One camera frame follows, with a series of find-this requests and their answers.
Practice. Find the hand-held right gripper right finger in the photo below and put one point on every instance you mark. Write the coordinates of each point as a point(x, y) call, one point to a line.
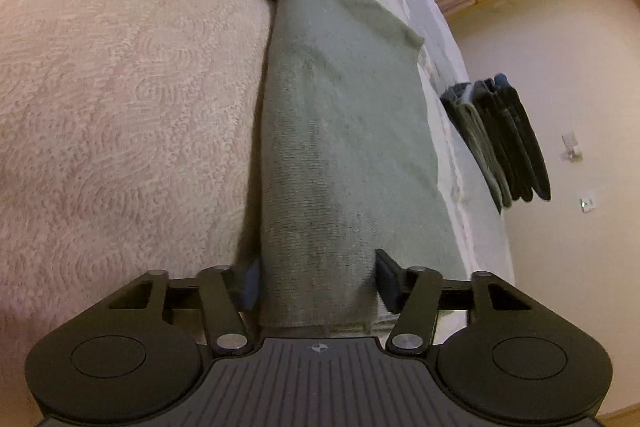
point(389, 282)

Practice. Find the white wall socket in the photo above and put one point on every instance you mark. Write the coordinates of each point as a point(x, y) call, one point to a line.
point(588, 204)

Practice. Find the pink textured blanket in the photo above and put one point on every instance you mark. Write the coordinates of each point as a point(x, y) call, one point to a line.
point(125, 107)

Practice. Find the sage green knit garment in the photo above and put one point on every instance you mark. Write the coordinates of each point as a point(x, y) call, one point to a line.
point(345, 132)

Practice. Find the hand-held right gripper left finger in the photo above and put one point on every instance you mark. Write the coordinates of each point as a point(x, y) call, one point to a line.
point(250, 282)

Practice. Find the stack of folded clothes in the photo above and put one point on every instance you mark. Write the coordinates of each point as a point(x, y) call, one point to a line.
point(505, 142)

